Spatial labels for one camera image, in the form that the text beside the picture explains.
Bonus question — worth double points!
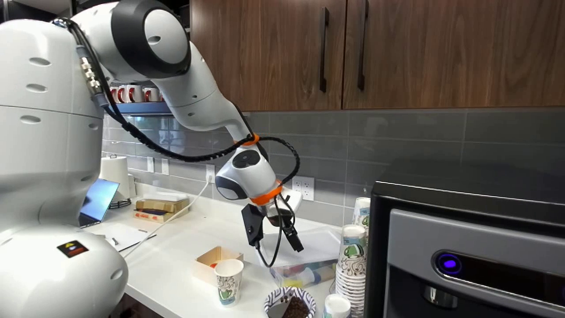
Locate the patterned paper cup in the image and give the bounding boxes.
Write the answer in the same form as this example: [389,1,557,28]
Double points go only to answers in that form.
[214,257,244,305]

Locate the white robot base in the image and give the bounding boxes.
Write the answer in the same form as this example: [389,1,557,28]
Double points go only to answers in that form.
[0,19,129,318]

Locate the blue tablet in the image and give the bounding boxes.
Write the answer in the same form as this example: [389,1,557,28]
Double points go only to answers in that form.
[80,178,119,226]

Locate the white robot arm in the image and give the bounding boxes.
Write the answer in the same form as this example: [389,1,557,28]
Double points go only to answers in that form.
[66,0,304,252]

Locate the upside-down paper cup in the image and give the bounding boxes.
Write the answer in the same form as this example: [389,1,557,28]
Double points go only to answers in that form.
[324,293,352,318]

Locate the paper towel roll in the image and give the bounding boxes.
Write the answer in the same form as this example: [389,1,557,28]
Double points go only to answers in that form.
[101,155,131,201]

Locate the clear plastic container with blocks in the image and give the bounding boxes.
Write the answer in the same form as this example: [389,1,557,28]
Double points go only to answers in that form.
[271,259,336,288]

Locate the tall paper cup stack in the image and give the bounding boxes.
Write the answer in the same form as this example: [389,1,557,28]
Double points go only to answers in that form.
[336,224,368,303]

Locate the white plastic container lid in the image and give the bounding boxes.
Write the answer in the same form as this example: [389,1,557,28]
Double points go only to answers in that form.
[262,227,341,266]

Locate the white wall outlet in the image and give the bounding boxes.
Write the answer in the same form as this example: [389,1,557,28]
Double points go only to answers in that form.
[294,176,315,201]

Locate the row of red white mugs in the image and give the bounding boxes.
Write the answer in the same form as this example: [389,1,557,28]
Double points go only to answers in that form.
[110,84,161,104]

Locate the black coffee machine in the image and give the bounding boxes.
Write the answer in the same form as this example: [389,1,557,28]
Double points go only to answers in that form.
[364,180,565,318]

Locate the wooden wall cabinet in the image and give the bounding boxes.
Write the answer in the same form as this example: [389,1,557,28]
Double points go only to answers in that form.
[189,0,565,111]

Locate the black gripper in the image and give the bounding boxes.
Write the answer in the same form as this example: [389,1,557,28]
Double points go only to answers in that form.
[267,201,304,252]

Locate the small wooden box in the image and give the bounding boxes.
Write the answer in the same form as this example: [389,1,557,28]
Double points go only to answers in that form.
[195,245,244,277]

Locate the white paper sheet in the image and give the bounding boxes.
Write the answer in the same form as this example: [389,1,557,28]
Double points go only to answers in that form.
[87,222,152,252]

